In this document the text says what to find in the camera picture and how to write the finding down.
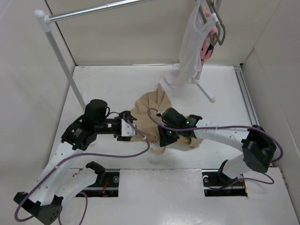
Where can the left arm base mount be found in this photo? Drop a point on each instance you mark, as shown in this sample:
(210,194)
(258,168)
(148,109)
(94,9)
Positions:
(105,187)

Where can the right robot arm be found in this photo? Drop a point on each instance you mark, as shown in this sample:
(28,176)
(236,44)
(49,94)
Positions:
(256,146)

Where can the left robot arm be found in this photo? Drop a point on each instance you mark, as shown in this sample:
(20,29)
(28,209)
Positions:
(46,198)

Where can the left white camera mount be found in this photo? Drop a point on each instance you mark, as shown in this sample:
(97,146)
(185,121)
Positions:
(126,129)

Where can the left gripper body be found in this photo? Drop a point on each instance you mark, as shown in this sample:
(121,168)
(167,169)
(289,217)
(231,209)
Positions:
(109,126)

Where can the white tank top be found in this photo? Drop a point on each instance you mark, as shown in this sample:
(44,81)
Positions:
(190,61)

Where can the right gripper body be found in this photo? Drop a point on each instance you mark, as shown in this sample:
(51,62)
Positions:
(169,136)

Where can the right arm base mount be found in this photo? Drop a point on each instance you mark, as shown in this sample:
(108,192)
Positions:
(216,184)

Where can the beige t shirt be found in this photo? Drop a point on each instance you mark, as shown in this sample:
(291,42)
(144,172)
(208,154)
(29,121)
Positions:
(158,100)

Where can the aluminium rail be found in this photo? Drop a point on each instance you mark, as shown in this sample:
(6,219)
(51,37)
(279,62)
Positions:
(246,96)

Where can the pink patterned garment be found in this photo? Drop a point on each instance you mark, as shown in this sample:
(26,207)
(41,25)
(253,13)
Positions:
(207,47)

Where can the grey clothes hanger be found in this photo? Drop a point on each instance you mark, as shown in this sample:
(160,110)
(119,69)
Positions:
(219,36)

